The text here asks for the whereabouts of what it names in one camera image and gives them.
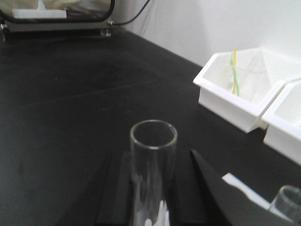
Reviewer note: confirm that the middle white storage bin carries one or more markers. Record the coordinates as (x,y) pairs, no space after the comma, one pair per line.
(284,122)

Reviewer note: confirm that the clear glass test tube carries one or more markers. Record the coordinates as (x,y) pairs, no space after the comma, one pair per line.
(287,203)
(153,145)

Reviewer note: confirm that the glass beaker with stirring rods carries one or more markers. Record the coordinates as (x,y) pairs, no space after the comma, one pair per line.
(244,73)

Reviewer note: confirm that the left white storage bin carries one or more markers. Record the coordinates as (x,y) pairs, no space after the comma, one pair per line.
(240,113)

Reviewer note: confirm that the white storage bin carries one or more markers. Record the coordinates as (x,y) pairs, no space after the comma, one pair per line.
(240,113)
(284,122)

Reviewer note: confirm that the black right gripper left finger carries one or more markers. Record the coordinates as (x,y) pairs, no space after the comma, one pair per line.
(115,201)

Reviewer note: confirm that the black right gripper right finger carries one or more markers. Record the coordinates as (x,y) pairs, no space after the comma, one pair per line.
(187,206)

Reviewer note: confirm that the steel framed glass cabinet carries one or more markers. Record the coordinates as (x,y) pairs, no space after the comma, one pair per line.
(42,17)

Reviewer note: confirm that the white test tube rack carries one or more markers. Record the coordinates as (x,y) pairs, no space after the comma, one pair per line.
(251,194)

